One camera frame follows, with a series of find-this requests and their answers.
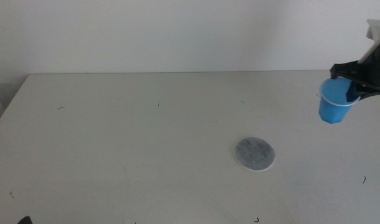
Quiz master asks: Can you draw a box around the blue plastic cup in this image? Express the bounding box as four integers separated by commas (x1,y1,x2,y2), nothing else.
318,77,361,124

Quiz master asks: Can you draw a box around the grey round cup mat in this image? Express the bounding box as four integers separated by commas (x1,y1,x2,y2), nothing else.
234,136,276,172

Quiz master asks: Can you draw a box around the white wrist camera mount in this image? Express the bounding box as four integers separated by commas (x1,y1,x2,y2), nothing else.
357,19,380,65

